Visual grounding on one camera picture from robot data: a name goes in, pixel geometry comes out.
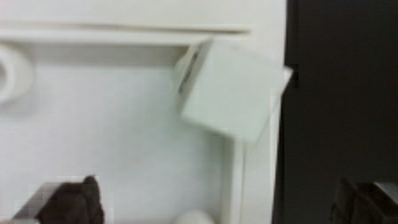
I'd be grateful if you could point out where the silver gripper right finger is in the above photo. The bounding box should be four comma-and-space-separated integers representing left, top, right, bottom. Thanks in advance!
330, 179, 398, 224

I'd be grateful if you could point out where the white square table top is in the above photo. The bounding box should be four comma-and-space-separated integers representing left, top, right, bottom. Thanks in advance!
0, 0, 287, 224

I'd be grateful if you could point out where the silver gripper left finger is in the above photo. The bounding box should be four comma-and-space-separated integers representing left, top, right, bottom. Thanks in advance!
10, 176, 104, 224

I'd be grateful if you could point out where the white table leg with tag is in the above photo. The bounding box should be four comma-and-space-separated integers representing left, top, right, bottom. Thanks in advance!
175, 39, 291, 142

